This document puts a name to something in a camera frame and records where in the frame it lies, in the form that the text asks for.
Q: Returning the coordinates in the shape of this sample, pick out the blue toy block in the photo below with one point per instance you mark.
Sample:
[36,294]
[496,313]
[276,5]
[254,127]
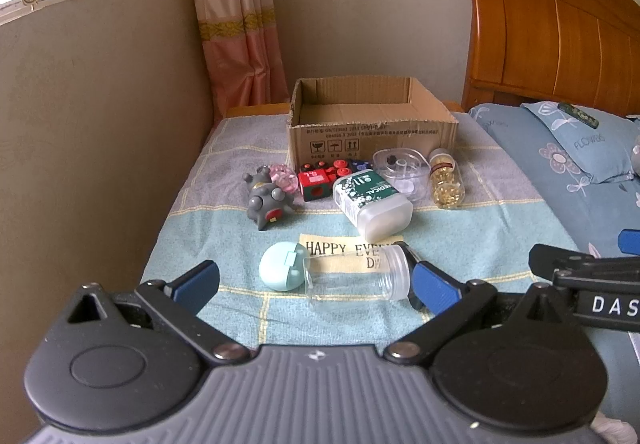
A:
[360,165]

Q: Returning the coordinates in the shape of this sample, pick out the clear rounded plastic case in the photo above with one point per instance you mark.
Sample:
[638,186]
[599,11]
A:
[400,169]

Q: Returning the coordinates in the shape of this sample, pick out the white cloth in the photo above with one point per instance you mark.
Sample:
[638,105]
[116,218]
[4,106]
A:
[615,431]

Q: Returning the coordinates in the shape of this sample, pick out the pink curtain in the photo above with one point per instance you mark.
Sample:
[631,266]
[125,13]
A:
[235,24]

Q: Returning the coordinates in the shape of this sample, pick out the red toy train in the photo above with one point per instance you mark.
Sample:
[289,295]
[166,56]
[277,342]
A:
[317,181]

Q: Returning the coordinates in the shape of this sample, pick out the wooden headboard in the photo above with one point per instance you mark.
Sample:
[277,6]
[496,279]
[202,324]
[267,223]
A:
[550,34]

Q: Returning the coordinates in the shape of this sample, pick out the clear plastic jar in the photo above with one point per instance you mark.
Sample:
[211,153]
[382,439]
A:
[360,281]

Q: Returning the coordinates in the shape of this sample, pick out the pale plush toy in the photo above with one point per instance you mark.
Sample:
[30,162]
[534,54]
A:
[637,157]

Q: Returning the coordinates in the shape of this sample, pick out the cardboard box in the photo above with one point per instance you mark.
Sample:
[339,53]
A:
[370,137]

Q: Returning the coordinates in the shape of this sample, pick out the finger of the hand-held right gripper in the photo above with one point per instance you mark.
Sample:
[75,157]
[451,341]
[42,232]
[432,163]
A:
[631,241]
[565,261]

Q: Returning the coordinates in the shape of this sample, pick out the blue floral bed sheet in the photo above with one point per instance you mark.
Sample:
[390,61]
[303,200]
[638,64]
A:
[530,159]

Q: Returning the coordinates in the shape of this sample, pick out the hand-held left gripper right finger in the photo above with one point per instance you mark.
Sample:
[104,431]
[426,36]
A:
[435,287]

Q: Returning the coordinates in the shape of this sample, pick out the clear bottle of golden capsules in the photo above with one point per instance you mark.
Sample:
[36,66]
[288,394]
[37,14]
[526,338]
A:
[446,186]

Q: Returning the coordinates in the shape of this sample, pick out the mint round case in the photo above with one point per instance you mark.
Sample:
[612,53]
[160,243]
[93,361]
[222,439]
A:
[277,266]

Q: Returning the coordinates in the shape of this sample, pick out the blue floral pillow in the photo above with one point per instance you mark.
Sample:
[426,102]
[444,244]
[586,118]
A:
[585,144]

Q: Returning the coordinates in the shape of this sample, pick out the green patterned hair clip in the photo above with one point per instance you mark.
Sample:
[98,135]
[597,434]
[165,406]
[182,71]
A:
[579,115]

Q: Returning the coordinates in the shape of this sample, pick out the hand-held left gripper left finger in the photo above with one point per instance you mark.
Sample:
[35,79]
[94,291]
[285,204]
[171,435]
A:
[197,283]

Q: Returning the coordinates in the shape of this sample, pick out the white bottle with green label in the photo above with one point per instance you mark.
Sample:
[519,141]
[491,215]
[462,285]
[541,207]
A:
[370,204]

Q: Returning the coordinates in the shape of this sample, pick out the grey rubber animal toy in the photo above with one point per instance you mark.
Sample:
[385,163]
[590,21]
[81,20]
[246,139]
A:
[267,204]

